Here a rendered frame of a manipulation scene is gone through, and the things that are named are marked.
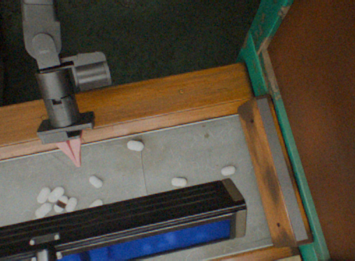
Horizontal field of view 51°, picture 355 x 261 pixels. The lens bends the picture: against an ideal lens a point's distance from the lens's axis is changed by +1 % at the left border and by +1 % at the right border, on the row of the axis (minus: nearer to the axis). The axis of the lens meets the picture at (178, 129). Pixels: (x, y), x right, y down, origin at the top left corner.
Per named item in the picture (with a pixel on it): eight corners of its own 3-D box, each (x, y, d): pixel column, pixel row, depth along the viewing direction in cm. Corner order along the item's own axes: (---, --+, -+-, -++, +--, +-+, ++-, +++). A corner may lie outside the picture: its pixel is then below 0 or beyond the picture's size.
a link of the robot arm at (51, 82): (33, 63, 67) (33, 70, 62) (70, 56, 69) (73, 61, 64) (43, 98, 70) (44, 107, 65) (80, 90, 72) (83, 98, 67)
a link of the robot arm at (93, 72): (29, 28, 67) (29, 35, 59) (92, 17, 70) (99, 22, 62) (48, 91, 72) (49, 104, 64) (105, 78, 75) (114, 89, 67)
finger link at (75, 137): (89, 172, 72) (77, 128, 68) (52, 179, 71) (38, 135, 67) (91, 155, 78) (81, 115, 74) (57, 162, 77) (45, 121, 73)
